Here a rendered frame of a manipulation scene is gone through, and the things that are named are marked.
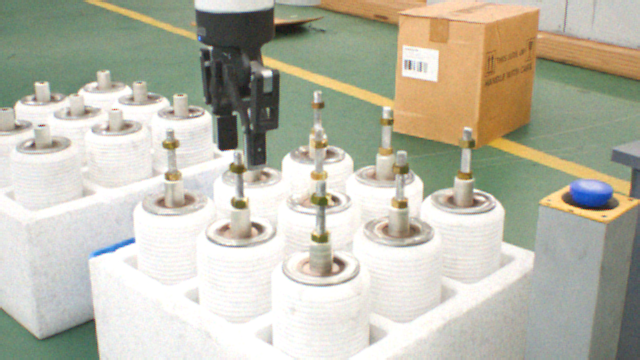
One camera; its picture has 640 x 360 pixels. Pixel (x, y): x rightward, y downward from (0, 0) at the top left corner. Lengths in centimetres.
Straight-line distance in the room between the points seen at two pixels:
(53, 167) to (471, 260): 58
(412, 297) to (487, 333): 12
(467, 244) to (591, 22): 211
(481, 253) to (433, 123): 108
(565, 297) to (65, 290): 69
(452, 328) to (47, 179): 60
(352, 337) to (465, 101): 122
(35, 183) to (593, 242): 74
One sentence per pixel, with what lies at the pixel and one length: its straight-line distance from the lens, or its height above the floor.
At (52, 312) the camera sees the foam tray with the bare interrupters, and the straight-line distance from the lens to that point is 119.
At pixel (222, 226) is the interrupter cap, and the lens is 87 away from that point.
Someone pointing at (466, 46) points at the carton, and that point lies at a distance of 190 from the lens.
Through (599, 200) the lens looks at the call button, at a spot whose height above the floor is 32.
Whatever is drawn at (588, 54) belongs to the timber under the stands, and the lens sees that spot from 289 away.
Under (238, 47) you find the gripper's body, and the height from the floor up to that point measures 46.
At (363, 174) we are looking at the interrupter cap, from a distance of 101.
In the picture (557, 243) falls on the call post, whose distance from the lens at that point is 80.
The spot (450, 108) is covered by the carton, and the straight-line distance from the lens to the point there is 195.
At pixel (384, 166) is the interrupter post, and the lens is 100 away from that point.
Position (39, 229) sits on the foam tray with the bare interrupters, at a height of 16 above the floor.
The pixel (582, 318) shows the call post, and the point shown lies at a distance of 82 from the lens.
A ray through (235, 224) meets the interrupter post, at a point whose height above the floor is 26.
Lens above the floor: 60
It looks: 21 degrees down
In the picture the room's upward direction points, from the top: straight up
